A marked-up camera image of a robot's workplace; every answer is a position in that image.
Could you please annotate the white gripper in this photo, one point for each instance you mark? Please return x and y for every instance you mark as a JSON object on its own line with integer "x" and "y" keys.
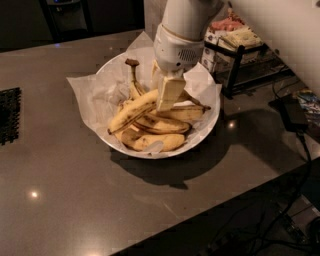
{"x": 175, "y": 51}

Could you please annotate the spotted yellow banana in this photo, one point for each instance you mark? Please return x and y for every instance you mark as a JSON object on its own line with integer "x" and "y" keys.
{"x": 133, "y": 110}

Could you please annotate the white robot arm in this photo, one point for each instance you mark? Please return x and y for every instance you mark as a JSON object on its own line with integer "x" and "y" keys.
{"x": 290, "y": 28}

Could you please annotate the upright stem yellow banana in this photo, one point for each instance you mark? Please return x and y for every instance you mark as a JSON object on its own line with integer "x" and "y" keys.
{"x": 136, "y": 89}

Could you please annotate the white bowl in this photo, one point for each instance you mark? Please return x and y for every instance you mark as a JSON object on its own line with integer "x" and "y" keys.
{"x": 114, "y": 77}

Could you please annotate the right yellow banana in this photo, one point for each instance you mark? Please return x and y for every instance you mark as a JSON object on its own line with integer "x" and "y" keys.
{"x": 183, "y": 113}

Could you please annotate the middle yellow banana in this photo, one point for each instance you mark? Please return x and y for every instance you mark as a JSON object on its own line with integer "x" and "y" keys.
{"x": 160, "y": 125}

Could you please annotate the white paper liner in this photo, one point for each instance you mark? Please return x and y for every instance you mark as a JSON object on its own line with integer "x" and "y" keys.
{"x": 90, "y": 97}

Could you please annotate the pink snack packet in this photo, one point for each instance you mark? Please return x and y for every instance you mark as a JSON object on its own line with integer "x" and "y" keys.
{"x": 228, "y": 24}

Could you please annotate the cream snack packets stack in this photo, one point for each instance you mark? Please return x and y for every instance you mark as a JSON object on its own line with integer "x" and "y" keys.
{"x": 241, "y": 37}

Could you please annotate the dark appliance in background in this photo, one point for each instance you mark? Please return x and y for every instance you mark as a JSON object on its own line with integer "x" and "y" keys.
{"x": 67, "y": 19}

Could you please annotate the black power adapter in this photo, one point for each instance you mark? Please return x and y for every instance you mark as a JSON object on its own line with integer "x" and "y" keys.
{"x": 291, "y": 113}

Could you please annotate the black mesh mat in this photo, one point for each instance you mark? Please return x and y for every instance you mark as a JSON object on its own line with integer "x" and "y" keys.
{"x": 9, "y": 114}

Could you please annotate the black wire snack rack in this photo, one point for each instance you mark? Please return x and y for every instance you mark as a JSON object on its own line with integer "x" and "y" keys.
{"x": 241, "y": 68}

